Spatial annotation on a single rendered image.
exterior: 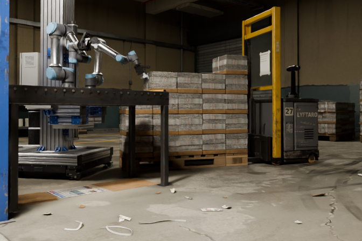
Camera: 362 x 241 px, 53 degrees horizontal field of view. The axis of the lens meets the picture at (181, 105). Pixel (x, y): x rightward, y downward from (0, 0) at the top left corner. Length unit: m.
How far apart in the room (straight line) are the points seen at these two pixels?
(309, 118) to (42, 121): 3.06
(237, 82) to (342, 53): 6.16
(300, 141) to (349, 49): 5.81
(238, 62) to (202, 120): 0.82
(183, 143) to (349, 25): 7.05
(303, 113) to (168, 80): 1.70
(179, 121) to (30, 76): 1.62
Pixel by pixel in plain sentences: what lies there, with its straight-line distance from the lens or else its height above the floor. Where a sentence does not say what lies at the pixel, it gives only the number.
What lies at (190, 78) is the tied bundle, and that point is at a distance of 4.09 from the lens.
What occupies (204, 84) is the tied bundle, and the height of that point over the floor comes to 0.93.
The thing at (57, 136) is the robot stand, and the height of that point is 0.38.
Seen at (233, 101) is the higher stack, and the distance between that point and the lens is 4.30.
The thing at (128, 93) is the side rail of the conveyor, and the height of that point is 0.77.
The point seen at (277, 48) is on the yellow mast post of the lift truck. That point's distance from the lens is 4.44.
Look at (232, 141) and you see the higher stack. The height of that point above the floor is 0.28.
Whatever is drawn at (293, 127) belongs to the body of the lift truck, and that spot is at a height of 0.44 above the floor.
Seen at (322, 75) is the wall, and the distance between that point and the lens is 10.40.
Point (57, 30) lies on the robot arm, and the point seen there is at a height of 1.38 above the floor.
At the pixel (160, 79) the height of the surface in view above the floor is 0.97.
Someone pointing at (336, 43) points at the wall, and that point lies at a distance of 10.34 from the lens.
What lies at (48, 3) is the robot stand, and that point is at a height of 1.74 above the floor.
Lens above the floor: 0.63
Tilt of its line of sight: 1 degrees up
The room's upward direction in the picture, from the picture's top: straight up
